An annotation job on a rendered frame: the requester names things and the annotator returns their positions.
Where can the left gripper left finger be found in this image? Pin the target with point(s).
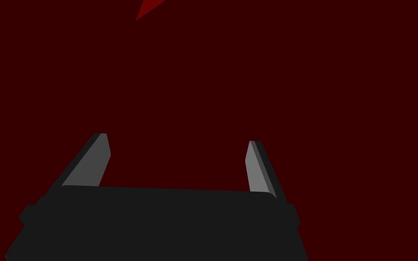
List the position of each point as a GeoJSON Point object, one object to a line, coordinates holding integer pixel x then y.
{"type": "Point", "coordinates": [90, 165]}

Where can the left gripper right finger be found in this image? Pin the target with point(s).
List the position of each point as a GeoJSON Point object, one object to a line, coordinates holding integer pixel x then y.
{"type": "Point", "coordinates": [259, 170]}

